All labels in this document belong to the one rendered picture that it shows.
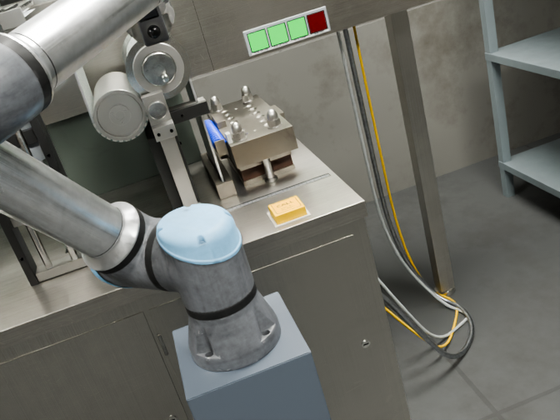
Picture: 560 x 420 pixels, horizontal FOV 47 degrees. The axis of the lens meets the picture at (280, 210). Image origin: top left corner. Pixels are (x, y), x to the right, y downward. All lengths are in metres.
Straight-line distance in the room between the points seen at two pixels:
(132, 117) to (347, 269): 0.61
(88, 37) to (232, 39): 1.10
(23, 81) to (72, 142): 1.18
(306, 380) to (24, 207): 0.49
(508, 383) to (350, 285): 0.86
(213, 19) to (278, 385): 1.14
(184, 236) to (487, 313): 1.74
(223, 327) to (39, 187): 0.34
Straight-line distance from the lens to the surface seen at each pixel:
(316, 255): 1.45
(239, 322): 1.00
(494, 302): 2.57
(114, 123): 1.55
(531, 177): 3.04
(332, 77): 3.23
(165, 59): 1.52
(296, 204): 1.41
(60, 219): 0.94
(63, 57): 0.78
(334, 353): 1.60
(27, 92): 0.74
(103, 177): 1.94
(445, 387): 2.24
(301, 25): 1.92
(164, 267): 0.98
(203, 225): 0.95
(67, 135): 1.91
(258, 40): 1.89
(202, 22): 1.87
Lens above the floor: 1.51
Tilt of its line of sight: 24 degrees down
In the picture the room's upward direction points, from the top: 16 degrees counter-clockwise
